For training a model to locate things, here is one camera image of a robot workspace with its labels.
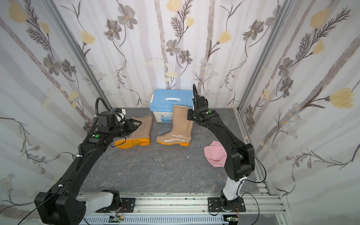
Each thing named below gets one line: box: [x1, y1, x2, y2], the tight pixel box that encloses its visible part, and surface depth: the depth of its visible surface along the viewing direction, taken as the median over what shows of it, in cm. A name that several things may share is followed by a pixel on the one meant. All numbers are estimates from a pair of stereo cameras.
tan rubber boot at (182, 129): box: [155, 105, 194, 147], surface depth 94 cm
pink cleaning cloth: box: [203, 140, 228, 168], surface depth 95 cm
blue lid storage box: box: [149, 89, 195, 124], surface depth 106 cm
